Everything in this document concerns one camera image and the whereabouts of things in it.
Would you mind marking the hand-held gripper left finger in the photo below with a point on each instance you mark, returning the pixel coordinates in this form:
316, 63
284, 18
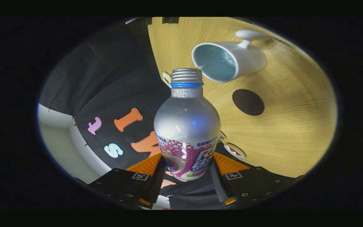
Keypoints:
155, 186

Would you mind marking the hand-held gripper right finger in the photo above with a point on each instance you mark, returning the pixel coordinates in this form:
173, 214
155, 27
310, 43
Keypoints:
221, 189

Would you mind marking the silver juice bottle pink label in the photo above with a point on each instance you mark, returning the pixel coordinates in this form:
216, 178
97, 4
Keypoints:
186, 123

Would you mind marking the dark brown round coaster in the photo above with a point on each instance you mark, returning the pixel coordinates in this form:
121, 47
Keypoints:
248, 102

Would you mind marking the white cup blue inside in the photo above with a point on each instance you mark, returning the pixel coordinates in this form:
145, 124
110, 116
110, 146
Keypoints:
250, 60

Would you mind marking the red food piece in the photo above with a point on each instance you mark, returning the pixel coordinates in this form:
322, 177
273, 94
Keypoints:
234, 151

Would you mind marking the white round plate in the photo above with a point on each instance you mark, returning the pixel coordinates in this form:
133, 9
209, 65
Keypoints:
243, 155

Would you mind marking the small metal rack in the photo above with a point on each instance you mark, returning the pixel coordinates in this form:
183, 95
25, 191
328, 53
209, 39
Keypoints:
221, 137

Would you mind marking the wooden table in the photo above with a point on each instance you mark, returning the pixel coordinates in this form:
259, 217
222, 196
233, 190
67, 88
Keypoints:
288, 135

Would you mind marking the white divided food tray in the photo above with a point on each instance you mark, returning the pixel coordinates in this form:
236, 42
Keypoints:
166, 78

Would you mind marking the black backdrop cloth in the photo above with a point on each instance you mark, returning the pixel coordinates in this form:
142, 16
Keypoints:
112, 78

